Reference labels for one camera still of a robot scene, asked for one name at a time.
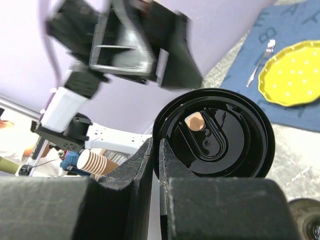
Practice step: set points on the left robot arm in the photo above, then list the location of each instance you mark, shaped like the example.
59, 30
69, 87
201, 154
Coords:
63, 125

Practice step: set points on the stacked paper cups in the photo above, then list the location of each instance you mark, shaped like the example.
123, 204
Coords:
95, 163

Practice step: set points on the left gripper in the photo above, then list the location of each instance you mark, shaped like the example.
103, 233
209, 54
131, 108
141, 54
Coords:
124, 41

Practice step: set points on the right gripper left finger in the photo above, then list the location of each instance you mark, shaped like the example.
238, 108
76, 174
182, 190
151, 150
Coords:
115, 207

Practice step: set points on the yellow dotted plate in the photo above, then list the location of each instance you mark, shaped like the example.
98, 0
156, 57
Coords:
292, 76

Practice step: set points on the blue letter placemat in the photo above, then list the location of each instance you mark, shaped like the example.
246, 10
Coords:
288, 25

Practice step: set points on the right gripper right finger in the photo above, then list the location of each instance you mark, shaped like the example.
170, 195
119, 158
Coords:
228, 208

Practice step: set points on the silver fork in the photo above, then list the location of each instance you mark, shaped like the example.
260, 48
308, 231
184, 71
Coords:
268, 51

